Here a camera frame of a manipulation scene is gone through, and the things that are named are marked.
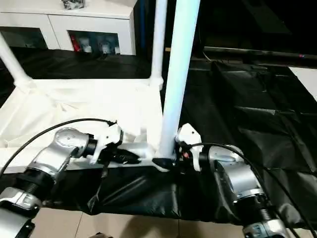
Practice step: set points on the white plastic table top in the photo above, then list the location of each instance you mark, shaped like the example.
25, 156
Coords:
74, 99

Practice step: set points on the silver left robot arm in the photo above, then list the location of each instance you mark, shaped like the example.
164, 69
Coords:
54, 153

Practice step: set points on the black plastic mat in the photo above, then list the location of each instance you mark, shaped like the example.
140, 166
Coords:
247, 124

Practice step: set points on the red carton behind glass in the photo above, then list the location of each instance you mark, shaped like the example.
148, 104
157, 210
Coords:
75, 44

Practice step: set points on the white glass-door cabinet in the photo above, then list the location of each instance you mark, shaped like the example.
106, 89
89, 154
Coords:
94, 22

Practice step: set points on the white flat board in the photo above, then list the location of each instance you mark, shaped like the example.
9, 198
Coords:
307, 79

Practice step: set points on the grey object on cabinet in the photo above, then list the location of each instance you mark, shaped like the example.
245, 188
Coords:
74, 3

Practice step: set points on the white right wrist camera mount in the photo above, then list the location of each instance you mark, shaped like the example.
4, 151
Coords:
190, 135

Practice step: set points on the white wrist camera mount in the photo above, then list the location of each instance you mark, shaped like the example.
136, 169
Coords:
109, 137
190, 135

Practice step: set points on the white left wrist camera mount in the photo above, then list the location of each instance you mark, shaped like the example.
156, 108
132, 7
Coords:
109, 137

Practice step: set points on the blue vertical post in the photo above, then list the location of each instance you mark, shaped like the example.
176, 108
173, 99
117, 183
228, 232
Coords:
141, 24

